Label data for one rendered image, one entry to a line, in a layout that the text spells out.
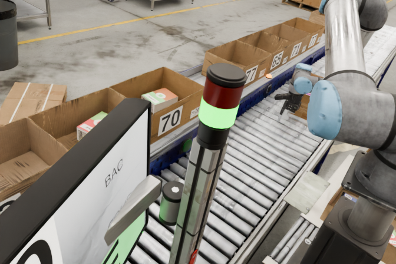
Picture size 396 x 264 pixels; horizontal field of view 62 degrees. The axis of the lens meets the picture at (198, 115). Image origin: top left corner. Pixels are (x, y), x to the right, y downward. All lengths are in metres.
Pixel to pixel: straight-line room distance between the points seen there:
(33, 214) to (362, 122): 0.73
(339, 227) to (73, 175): 0.90
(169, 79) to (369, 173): 1.17
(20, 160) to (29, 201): 1.06
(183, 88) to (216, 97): 1.38
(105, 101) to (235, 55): 1.19
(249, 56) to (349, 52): 1.43
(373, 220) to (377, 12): 0.75
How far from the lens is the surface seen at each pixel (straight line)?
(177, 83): 1.80
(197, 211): 0.54
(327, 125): 0.87
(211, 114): 0.42
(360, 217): 1.12
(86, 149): 0.44
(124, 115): 0.50
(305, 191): 1.71
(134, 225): 0.66
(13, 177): 1.39
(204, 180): 0.49
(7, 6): 4.20
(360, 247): 1.13
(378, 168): 1.00
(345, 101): 0.87
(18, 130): 1.41
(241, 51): 2.44
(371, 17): 1.43
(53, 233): 0.40
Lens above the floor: 1.83
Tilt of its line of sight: 33 degrees down
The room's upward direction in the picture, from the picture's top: 11 degrees clockwise
